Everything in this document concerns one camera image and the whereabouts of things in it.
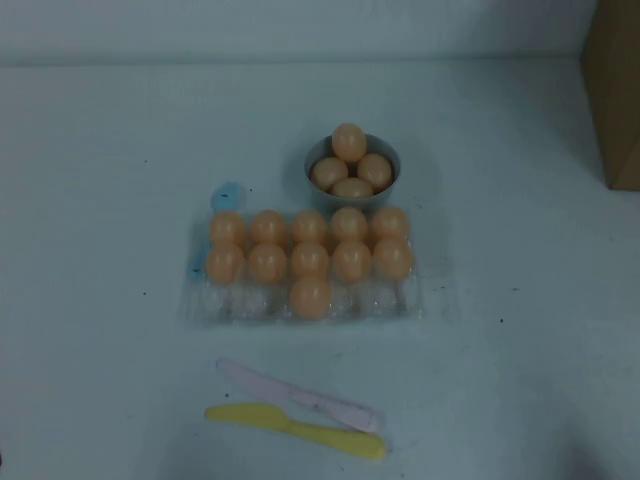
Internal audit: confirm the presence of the light blue plastic fork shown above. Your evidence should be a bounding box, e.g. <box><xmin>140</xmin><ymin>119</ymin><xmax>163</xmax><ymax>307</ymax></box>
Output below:
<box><xmin>187</xmin><ymin>181</ymin><xmax>248</xmax><ymax>280</ymax></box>

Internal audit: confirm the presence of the grey round bowl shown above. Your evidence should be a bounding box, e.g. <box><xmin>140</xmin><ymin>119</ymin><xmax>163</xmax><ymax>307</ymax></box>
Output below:
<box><xmin>303</xmin><ymin>133</ymin><xmax>404</xmax><ymax>215</ymax></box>

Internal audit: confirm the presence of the clear plastic egg tray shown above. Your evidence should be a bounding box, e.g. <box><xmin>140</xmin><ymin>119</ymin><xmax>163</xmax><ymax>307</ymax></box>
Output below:
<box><xmin>182</xmin><ymin>207</ymin><xmax>427</xmax><ymax>332</ymax></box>

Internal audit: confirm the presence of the yellow plastic knife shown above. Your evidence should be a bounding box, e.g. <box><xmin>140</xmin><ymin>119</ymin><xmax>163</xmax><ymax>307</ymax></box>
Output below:
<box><xmin>203</xmin><ymin>402</ymin><xmax>389</xmax><ymax>462</ymax></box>

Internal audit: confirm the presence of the pink plastic knife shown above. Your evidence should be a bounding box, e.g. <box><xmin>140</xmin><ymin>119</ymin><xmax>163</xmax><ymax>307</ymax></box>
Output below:
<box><xmin>215</xmin><ymin>357</ymin><xmax>384</xmax><ymax>434</ymax></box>

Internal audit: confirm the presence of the orange plastic egg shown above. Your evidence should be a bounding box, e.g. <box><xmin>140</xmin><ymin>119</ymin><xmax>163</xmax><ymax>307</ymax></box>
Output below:
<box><xmin>290</xmin><ymin>241</ymin><xmax>330</xmax><ymax>279</ymax></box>
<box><xmin>247</xmin><ymin>242</ymin><xmax>289</xmax><ymax>284</ymax></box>
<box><xmin>332</xmin><ymin>239</ymin><xmax>374</xmax><ymax>281</ymax></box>
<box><xmin>332</xmin><ymin>122</ymin><xmax>368</xmax><ymax>162</ymax></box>
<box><xmin>371</xmin><ymin>204</ymin><xmax>411</xmax><ymax>241</ymax></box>
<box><xmin>291</xmin><ymin>208</ymin><xmax>329</xmax><ymax>245</ymax></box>
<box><xmin>330</xmin><ymin>176</ymin><xmax>375</xmax><ymax>198</ymax></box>
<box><xmin>289</xmin><ymin>275</ymin><xmax>333</xmax><ymax>321</ymax></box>
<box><xmin>250</xmin><ymin>209</ymin><xmax>289</xmax><ymax>246</ymax></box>
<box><xmin>208</xmin><ymin>210</ymin><xmax>248</xmax><ymax>247</ymax></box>
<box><xmin>310</xmin><ymin>156</ymin><xmax>350</xmax><ymax>191</ymax></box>
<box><xmin>330</xmin><ymin>206</ymin><xmax>369</xmax><ymax>243</ymax></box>
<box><xmin>205</xmin><ymin>242</ymin><xmax>246</xmax><ymax>285</ymax></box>
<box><xmin>373</xmin><ymin>237</ymin><xmax>416</xmax><ymax>280</ymax></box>
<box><xmin>357</xmin><ymin>152</ymin><xmax>394</xmax><ymax>189</ymax></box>

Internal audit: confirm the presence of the brown cardboard box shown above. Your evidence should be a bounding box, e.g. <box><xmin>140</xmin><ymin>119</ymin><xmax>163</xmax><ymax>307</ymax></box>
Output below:
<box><xmin>579</xmin><ymin>0</ymin><xmax>640</xmax><ymax>192</ymax></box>

